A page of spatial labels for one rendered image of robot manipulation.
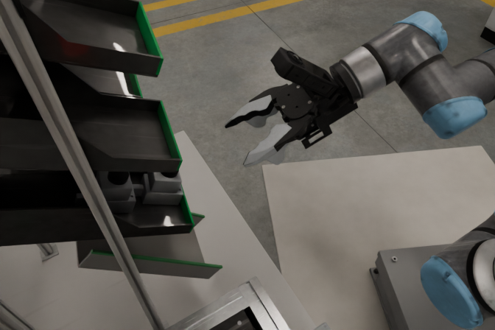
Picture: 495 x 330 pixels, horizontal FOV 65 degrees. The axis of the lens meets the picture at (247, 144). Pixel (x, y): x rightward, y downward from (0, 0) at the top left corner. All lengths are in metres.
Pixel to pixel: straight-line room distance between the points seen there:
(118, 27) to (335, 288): 0.75
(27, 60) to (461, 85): 0.54
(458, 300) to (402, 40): 0.41
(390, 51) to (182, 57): 2.61
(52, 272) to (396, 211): 0.89
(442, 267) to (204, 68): 2.53
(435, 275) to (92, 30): 0.62
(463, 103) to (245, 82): 2.34
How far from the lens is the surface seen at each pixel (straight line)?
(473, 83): 0.65
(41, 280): 1.10
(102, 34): 0.47
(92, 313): 1.02
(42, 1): 0.51
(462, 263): 0.72
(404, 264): 0.96
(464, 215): 1.22
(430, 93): 0.62
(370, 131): 2.61
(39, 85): 0.40
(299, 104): 0.61
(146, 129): 0.59
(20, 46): 0.38
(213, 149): 2.39
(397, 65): 0.64
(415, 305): 0.92
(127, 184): 0.62
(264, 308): 0.86
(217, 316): 0.85
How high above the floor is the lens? 1.76
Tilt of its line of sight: 47 degrees down
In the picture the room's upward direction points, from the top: straight up
